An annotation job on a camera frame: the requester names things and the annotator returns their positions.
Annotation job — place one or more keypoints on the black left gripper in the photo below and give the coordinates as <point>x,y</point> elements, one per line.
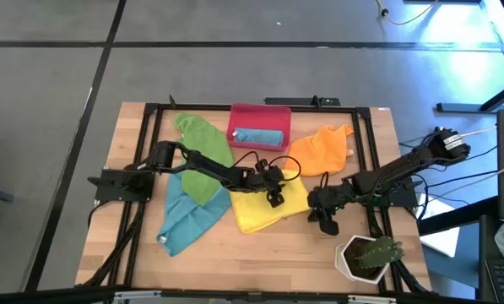
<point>268,181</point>

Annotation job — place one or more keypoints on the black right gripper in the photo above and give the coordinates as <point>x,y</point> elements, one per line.
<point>327,200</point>

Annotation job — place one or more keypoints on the yellow microfiber towel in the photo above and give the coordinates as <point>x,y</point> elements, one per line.
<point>256,211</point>

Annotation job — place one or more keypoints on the blue microfiber towel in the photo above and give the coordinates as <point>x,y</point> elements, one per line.
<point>260,137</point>
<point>188,219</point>

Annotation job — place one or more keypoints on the orange microfiber towel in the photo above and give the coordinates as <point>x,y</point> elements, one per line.
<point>319,152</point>

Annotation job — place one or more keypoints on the red plastic basket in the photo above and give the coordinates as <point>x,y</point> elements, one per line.
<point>260,116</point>

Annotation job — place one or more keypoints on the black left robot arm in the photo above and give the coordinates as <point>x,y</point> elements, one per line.
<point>209,166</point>

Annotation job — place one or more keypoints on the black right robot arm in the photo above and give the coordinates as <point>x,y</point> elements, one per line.
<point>386,175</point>

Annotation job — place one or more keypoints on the green microfiber towel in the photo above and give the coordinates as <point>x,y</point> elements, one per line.
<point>205,139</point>

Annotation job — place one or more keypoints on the white hexagonal plant pot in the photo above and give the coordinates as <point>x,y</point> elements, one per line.
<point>342,262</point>

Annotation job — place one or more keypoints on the green cactus plant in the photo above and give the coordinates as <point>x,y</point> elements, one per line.
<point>378,253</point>

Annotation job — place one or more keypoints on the black bar with clamp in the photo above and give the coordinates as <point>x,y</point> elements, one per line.
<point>294,101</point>

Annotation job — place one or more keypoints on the white paper sheet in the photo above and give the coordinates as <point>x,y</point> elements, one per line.
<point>441,245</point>

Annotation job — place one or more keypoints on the black desk leg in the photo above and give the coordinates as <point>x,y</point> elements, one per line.
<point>458,108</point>

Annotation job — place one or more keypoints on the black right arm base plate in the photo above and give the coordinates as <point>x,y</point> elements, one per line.
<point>405,199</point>

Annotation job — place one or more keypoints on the black aluminium table frame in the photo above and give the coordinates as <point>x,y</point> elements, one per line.
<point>363,112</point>

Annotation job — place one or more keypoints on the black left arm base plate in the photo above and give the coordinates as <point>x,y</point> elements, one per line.
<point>108,192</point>

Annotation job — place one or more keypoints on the black camera rig beam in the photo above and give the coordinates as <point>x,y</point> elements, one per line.
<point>66,294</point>

